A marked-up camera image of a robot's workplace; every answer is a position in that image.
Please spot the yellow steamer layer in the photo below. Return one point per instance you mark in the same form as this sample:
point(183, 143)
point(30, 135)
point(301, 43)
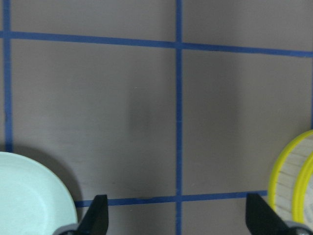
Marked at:
point(285, 172)
point(302, 201)

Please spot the light green plate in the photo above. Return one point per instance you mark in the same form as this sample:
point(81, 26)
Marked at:
point(33, 200)

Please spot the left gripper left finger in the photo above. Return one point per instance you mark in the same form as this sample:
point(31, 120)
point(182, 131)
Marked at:
point(96, 219)

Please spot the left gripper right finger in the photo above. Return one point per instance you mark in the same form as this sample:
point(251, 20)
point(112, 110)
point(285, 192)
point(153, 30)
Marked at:
point(262, 220)

